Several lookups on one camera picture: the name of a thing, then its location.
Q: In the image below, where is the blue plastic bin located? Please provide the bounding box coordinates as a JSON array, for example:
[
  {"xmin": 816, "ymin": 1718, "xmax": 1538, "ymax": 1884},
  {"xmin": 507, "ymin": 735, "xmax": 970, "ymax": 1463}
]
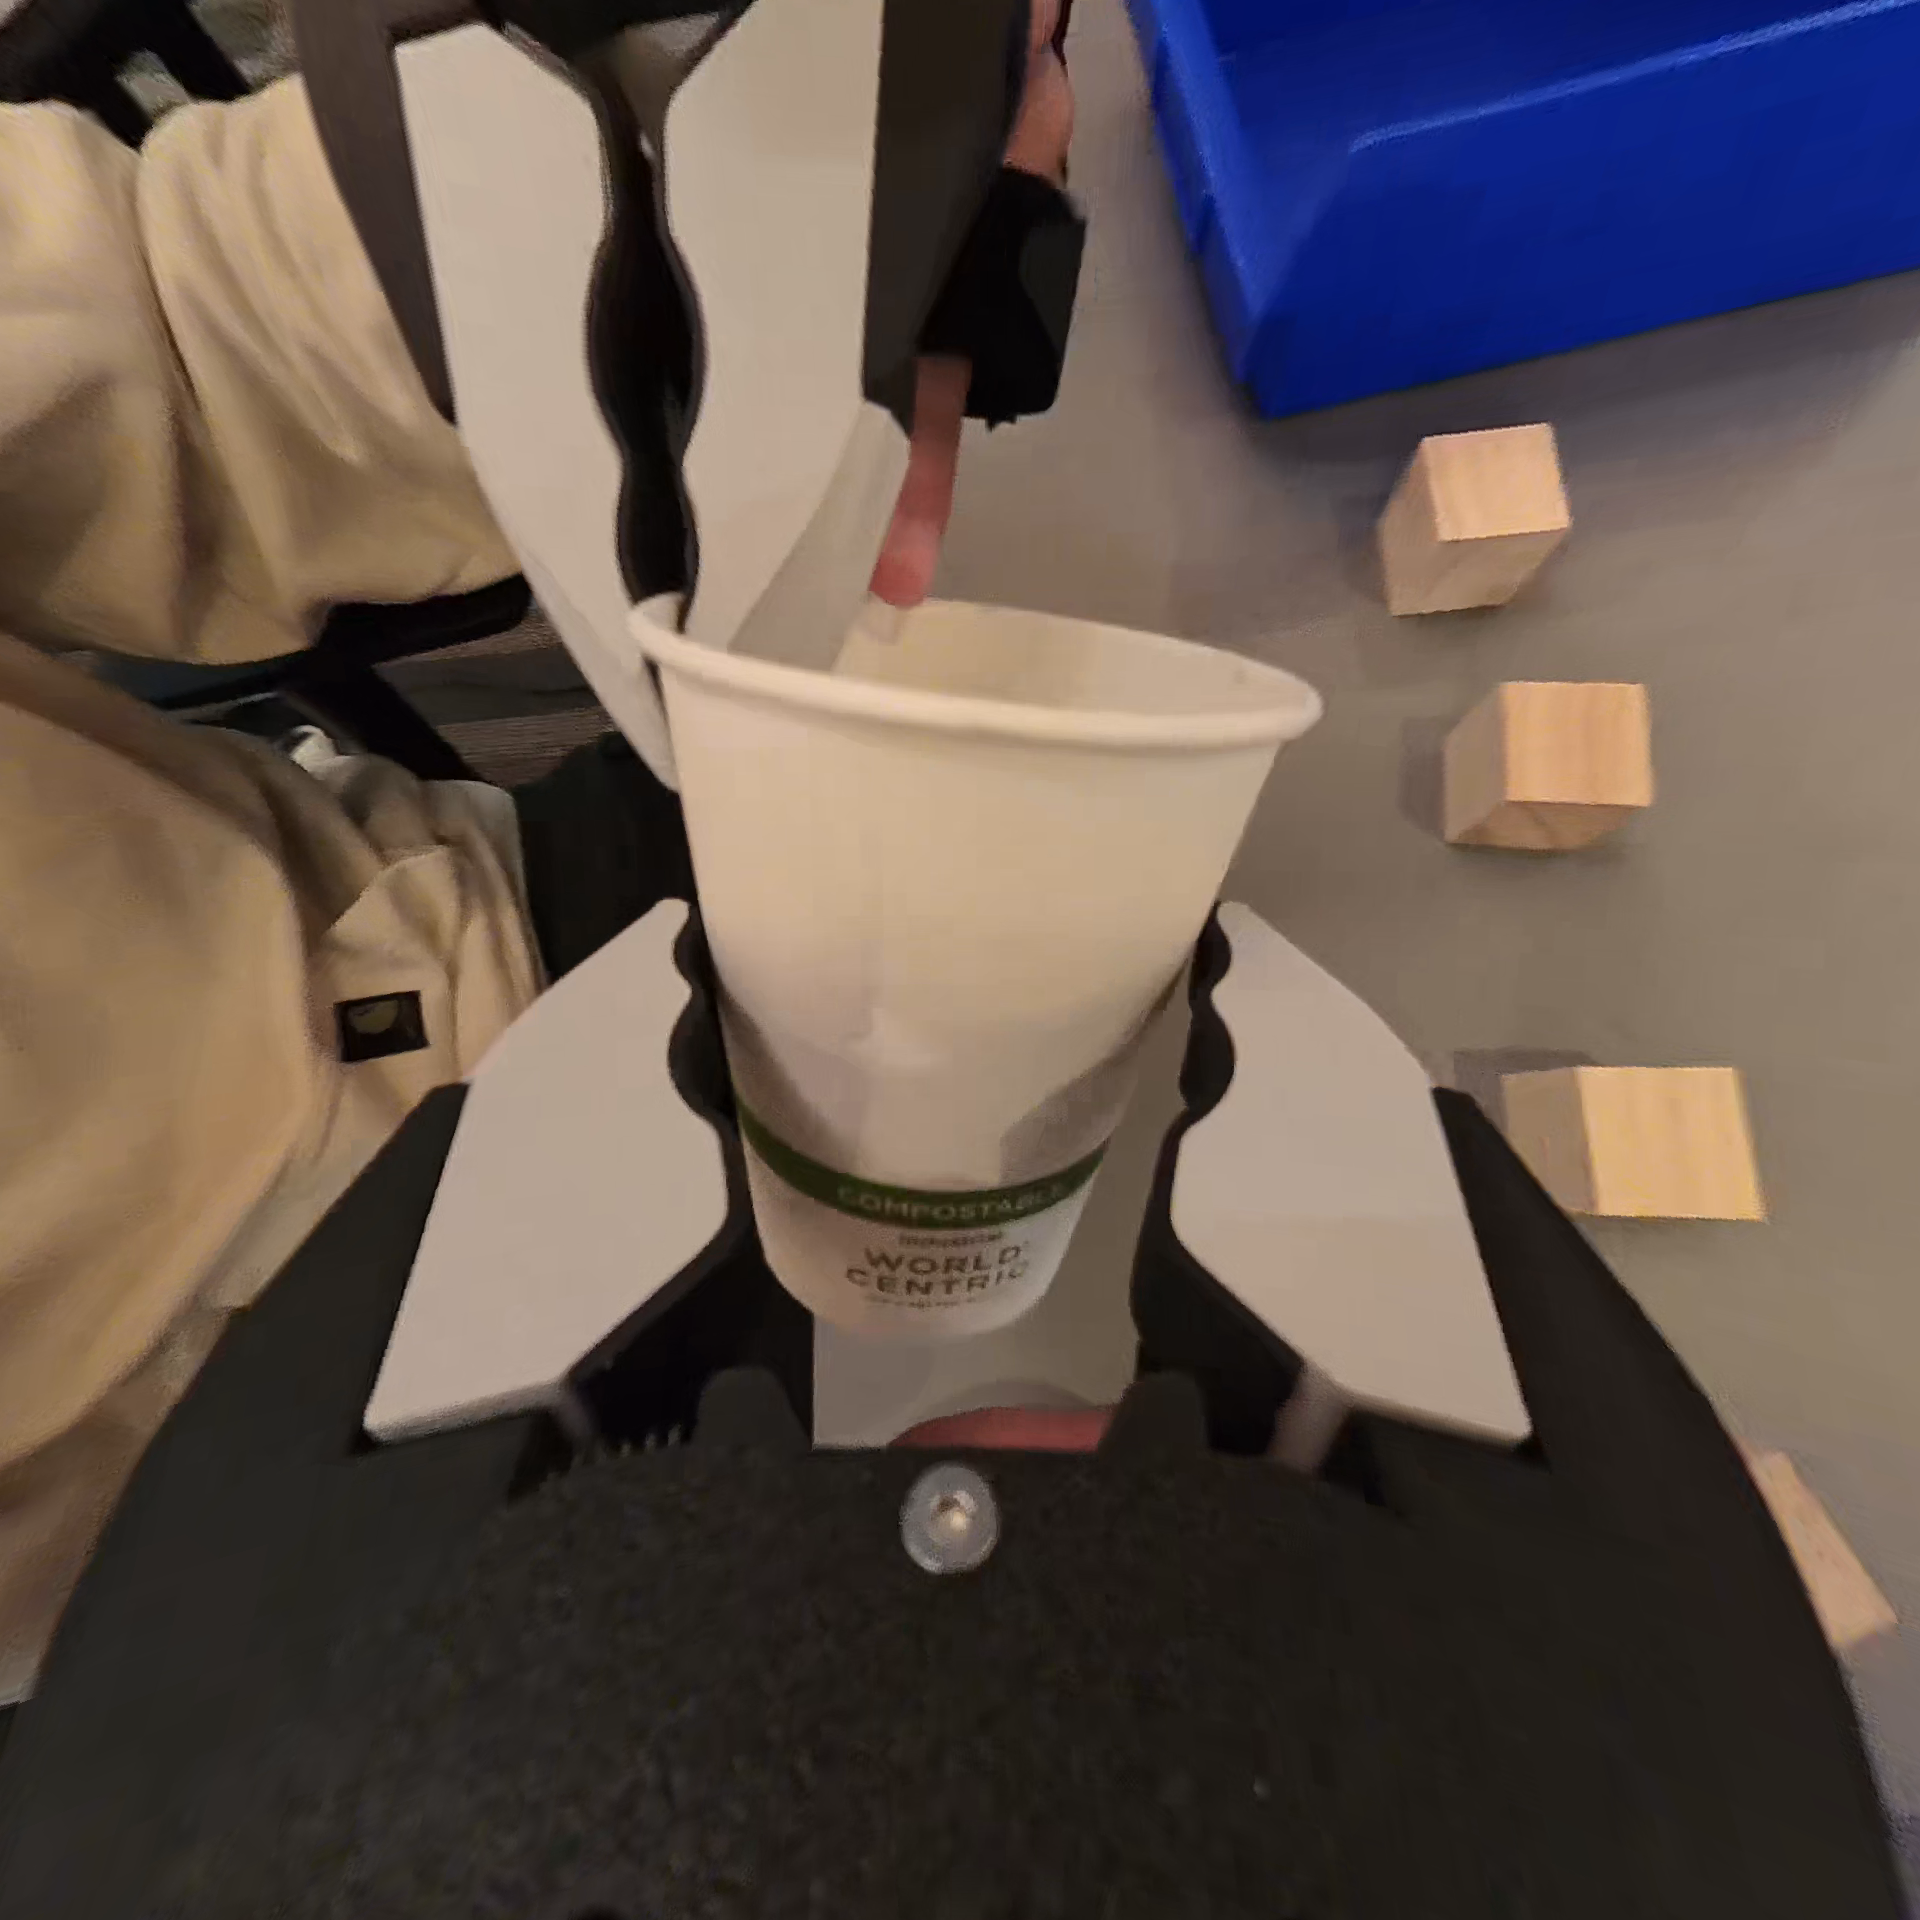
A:
[{"xmin": 1124, "ymin": 0, "xmax": 1920, "ymax": 421}]

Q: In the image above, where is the person's left hand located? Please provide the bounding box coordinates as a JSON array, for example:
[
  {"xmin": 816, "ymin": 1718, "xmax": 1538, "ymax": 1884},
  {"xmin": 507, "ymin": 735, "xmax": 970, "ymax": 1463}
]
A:
[{"xmin": 867, "ymin": 0, "xmax": 1076, "ymax": 612}]

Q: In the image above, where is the person's beige clothing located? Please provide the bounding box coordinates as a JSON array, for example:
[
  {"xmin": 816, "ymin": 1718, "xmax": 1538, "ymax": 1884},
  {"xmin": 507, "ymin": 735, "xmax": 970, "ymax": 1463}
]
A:
[{"xmin": 0, "ymin": 29, "xmax": 550, "ymax": 1705}]

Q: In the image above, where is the wooden cube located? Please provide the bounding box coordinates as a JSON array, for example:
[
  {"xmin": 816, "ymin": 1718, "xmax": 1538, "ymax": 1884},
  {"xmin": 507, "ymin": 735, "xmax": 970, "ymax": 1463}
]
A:
[
  {"xmin": 1444, "ymin": 683, "xmax": 1653, "ymax": 851},
  {"xmin": 1502, "ymin": 1067, "xmax": 1769, "ymax": 1225},
  {"xmin": 1738, "ymin": 1447, "xmax": 1899, "ymax": 1660},
  {"xmin": 1378, "ymin": 421, "xmax": 1575, "ymax": 618}
]

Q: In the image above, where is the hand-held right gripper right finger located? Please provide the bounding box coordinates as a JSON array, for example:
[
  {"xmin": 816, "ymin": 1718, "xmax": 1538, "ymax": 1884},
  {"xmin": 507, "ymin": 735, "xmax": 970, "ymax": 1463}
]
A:
[{"xmin": 1126, "ymin": 899, "xmax": 1537, "ymax": 1461}]

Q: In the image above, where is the white paper cup green band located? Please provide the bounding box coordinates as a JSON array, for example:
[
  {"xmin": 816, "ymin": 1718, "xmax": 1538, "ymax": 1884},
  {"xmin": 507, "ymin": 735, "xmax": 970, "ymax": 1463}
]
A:
[{"xmin": 628, "ymin": 593, "xmax": 1327, "ymax": 1340}]

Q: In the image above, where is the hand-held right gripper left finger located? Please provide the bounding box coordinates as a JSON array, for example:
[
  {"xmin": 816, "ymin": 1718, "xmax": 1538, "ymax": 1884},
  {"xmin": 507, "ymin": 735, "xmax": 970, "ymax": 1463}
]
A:
[{"xmin": 363, "ymin": 899, "xmax": 820, "ymax": 1452}]

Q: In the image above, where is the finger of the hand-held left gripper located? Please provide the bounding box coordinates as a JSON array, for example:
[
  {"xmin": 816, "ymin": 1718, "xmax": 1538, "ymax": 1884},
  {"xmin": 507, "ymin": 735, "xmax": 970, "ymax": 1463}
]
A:
[
  {"xmin": 393, "ymin": 18, "xmax": 680, "ymax": 789},
  {"xmin": 646, "ymin": 0, "xmax": 918, "ymax": 671}
]

